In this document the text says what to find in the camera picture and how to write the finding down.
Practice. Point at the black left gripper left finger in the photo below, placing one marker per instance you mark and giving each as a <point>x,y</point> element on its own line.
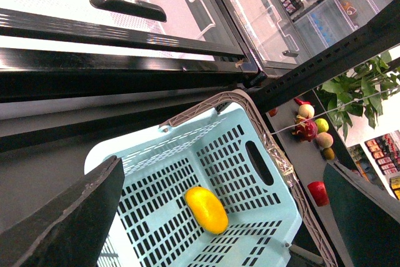
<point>71,229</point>

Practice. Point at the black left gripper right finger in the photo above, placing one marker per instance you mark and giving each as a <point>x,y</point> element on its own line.
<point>367,217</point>

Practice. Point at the grey basket handle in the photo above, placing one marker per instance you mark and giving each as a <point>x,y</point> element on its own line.
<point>220,102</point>

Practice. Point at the yellow mango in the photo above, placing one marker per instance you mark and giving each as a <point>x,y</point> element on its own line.
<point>207,210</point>

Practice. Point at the light blue plastic basket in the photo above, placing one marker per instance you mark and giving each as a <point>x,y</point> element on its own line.
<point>221,152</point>

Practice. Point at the red apple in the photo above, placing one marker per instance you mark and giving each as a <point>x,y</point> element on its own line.
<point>318,192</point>

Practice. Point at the brown kiwi left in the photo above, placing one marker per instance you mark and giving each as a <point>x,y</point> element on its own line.
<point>328,154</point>

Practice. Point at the peach coloured fruit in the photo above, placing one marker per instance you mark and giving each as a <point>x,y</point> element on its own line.
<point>324,140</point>

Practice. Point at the green apple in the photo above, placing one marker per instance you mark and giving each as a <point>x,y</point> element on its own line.
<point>322,125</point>

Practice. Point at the red dragon fruit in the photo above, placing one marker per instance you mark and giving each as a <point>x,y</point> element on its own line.
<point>305,129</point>

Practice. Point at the green potted plant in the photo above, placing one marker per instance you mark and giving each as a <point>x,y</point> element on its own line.
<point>360,92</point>

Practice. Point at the red chili pepper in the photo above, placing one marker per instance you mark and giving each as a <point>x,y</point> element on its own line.
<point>301,102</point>

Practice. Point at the small red fruit left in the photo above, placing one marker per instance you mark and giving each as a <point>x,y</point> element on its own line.
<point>273,112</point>

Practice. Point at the near glass freezer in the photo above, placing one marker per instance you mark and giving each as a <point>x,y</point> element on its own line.
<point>67,48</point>

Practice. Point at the glass freezer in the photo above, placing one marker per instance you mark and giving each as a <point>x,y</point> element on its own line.
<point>270,34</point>
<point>67,48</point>

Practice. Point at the far glass freezer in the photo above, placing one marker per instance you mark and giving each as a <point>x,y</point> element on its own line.
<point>270,34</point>

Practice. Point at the black shelf upright post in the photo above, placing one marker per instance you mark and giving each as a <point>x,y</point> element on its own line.
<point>378,35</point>

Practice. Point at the black freezer lid handle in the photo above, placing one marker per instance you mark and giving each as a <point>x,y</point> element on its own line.
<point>134,8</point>

